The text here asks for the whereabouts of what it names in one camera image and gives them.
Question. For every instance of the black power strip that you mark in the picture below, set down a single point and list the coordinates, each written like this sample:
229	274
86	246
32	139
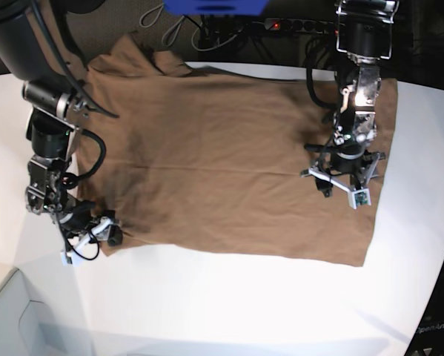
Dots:
299	26

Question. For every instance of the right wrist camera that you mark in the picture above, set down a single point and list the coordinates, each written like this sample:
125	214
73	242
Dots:
70	258

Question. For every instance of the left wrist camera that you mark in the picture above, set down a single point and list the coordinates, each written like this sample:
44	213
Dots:
359	197

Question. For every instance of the white bin at corner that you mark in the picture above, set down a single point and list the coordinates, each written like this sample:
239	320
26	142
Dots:
20	330

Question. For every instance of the brown t-shirt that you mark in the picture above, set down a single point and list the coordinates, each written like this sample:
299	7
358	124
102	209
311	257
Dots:
212	161

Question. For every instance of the blue box overhead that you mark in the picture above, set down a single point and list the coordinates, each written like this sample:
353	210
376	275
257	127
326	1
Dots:
215	7

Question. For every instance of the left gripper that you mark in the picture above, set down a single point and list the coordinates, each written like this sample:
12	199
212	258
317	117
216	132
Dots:
350	175

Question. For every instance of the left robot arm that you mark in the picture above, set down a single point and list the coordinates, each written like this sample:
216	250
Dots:
363	35

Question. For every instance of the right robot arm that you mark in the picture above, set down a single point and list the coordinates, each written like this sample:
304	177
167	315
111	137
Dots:
37	47

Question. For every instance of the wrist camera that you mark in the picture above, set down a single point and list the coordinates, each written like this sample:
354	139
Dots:
70	258
359	197

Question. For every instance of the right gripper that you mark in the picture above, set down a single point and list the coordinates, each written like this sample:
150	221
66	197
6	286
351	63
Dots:
80	228

